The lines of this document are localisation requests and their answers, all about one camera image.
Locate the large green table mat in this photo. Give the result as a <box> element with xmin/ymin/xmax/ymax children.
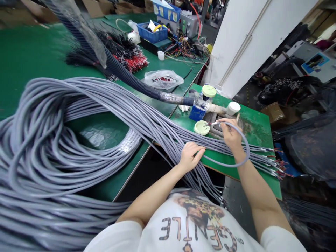
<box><xmin>0</xmin><ymin>13</ymin><xmax>210</xmax><ymax>203</ymax></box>

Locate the black solder pot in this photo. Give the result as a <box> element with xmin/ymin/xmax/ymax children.
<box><xmin>209</xmin><ymin>110</ymin><xmax>229</xmax><ymax>140</ymax></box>

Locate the blue square box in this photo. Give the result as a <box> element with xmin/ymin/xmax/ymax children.
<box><xmin>189</xmin><ymin>104</ymin><xmax>208</xmax><ymax>122</ymax></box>

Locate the blue plastic bin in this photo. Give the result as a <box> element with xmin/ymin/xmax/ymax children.
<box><xmin>136</xmin><ymin>22</ymin><xmax>169</xmax><ymax>44</ymax></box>

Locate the green work mat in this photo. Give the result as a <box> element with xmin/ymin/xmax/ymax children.
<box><xmin>154</xmin><ymin>83</ymin><xmax>283</xmax><ymax>201</ymax></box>

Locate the brown cardboard box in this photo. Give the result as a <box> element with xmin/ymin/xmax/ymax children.
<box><xmin>260</xmin><ymin>101</ymin><xmax>300</xmax><ymax>129</ymax></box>

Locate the white jar with green lid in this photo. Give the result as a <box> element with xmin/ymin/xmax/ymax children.
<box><xmin>201</xmin><ymin>84</ymin><xmax>217</xmax><ymax>103</ymax></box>

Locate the grey metal machine box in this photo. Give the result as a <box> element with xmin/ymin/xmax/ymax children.
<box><xmin>179</xmin><ymin>13</ymin><xmax>203</xmax><ymax>39</ymax></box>

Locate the open round green tin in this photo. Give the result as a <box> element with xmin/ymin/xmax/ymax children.
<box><xmin>194</xmin><ymin>120</ymin><xmax>210</xmax><ymax>136</ymax></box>

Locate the person's right hand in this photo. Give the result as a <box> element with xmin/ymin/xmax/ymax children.
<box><xmin>217</xmin><ymin>118</ymin><xmax>246</xmax><ymax>159</ymax></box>

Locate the grey cabinet with blue picture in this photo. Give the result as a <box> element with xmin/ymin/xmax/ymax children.
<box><xmin>286</xmin><ymin>41</ymin><xmax>336</xmax><ymax>84</ymax></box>

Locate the dark blue corrugated hose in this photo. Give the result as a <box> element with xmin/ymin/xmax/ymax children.
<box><xmin>44</xmin><ymin>0</ymin><xmax>208</xmax><ymax>108</ymax></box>

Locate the tangle of coloured wires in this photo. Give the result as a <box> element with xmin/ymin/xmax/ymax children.
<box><xmin>164</xmin><ymin>34</ymin><xmax>210</xmax><ymax>66</ymax></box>

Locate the clear plastic bag of parts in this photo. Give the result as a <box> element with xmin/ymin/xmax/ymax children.
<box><xmin>144</xmin><ymin>69</ymin><xmax>185</xmax><ymax>90</ymax></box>

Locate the clear plastic sleeve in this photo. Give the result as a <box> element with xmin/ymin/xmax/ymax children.
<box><xmin>46</xmin><ymin>0</ymin><xmax>108</xmax><ymax>69</ymax></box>

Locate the person's left hand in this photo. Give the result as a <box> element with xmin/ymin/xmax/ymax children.
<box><xmin>177</xmin><ymin>141</ymin><xmax>207</xmax><ymax>174</ymax></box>

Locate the person's body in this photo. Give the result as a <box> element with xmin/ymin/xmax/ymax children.
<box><xmin>83</xmin><ymin>188</ymin><xmax>308</xmax><ymax>252</ymax></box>

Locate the large bundle of grey cables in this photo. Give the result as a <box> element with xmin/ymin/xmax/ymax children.
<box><xmin>0</xmin><ymin>76</ymin><xmax>294</xmax><ymax>252</ymax></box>

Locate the bundle of black red wires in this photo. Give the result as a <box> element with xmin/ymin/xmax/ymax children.
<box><xmin>65</xmin><ymin>29</ymin><xmax>149</xmax><ymax>82</ymax></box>

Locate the single grey cable loop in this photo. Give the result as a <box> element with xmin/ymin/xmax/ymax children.
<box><xmin>201</xmin><ymin>120</ymin><xmax>251</xmax><ymax>168</ymax></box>

